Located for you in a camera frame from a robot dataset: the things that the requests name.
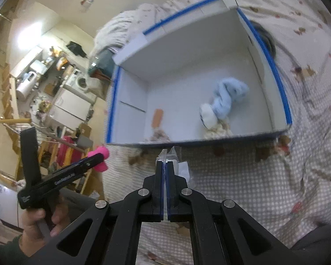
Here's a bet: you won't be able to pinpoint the red plastic item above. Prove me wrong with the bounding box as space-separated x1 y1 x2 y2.
58 136 73 169

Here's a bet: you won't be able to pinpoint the clear plastic packet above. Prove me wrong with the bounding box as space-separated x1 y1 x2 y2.
156 146 194 188

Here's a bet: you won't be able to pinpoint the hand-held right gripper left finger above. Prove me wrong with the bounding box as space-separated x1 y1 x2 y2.
25 161 166 265

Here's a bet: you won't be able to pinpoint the pink plush toy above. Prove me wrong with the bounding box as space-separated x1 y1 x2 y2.
88 146 110 172

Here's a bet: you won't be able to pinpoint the white cardboard box blue tape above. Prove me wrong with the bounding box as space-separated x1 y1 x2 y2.
105 0 293 147

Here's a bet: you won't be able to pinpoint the person's left hand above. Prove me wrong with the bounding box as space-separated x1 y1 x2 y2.
21 198 70 257

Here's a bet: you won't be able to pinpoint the dog print blanket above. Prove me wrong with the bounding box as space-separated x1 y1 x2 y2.
95 0 331 263

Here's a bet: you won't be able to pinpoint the cream fuzzy sock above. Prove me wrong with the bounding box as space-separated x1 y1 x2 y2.
204 117 233 138

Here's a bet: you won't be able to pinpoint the white wall boiler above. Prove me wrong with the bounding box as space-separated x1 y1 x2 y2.
29 60 46 75

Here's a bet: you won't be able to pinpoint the white base cabinets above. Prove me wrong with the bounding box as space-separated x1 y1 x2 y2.
48 88 93 122

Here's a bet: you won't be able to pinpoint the wooden staircase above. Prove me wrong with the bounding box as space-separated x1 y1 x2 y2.
0 19 34 188

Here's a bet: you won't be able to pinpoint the person's left forearm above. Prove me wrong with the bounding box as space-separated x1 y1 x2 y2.
0 233 32 265

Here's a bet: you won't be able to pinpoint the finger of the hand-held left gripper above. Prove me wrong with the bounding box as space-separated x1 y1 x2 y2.
77 153 105 174

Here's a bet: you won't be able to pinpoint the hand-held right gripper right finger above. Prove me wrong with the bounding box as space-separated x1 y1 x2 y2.
167 161 307 265

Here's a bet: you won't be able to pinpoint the white washing machine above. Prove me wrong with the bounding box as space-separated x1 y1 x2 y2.
63 70 97 100

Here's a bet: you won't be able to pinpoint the black hanging jacket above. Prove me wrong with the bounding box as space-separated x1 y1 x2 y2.
66 41 87 58

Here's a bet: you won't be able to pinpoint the beige fuzzy sock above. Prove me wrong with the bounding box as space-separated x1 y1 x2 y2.
145 128 171 142

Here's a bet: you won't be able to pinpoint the white cylindrical water heater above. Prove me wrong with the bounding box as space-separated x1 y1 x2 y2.
16 80 37 102

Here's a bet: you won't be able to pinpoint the person's right leg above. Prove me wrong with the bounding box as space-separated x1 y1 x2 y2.
291 222 331 265

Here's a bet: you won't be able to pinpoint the white wall cabinets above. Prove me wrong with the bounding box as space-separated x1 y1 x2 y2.
10 45 43 78

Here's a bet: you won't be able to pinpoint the red and white wall hook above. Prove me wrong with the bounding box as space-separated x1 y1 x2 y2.
80 0 95 12

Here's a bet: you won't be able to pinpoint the light blue plush toy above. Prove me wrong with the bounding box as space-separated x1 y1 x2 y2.
200 77 250 129

